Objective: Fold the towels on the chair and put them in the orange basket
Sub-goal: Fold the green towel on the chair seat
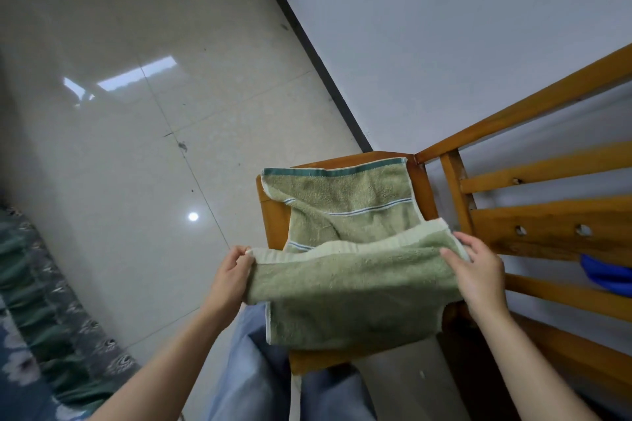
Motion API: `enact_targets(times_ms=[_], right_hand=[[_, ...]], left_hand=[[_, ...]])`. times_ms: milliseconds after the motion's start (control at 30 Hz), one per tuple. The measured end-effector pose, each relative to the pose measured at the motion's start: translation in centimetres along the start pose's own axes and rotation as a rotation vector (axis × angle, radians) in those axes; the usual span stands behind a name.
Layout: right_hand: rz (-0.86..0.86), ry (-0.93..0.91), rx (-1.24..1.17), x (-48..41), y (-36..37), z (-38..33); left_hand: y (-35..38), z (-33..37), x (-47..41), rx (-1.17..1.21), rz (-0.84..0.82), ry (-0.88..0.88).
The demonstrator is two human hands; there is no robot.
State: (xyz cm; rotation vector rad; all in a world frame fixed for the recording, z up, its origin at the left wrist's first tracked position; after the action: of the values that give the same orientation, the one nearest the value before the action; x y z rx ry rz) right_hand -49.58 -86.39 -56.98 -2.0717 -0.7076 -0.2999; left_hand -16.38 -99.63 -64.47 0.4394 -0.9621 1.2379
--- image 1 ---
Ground person's right hand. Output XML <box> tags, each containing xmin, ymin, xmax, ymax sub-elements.
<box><xmin>439</xmin><ymin>232</ymin><xmax>510</xmax><ymax>320</ymax></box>

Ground person's left hand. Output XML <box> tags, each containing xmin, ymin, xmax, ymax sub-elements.
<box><xmin>205</xmin><ymin>245</ymin><xmax>257</xmax><ymax>333</ymax></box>

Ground green terry towel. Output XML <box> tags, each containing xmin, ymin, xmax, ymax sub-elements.
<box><xmin>245</xmin><ymin>157</ymin><xmax>470</xmax><ymax>351</ymax></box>

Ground blue cloth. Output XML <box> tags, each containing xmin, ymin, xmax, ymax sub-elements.
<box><xmin>580</xmin><ymin>253</ymin><xmax>632</xmax><ymax>298</ymax></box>

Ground person's right forearm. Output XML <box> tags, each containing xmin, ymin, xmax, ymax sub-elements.
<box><xmin>469</xmin><ymin>307</ymin><xmax>601</xmax><ymax>421</ymax></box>

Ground person's left forearm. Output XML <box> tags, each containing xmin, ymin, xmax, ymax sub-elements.
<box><xmin>88</xmin><ymin>307</ymin><xmax>238</xmax><ymax>421</ymax></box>

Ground person's blue jeans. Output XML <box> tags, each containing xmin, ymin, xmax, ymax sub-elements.
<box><xmin>205</xmin><ymin>302</ymin><xmax>379</xmax><ymax>421</ymax></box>

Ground wooden chair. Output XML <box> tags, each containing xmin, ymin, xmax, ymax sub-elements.
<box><xmin>255</xmin><ymin>43</ymin><xmax>632</xmax><ymax>407</ymax></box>

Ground bed with blue floral sheet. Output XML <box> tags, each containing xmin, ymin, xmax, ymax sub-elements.
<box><xmin>0</xmin><ymin>206</ymin><xmax>142</xmax><ymax>421</ymax></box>

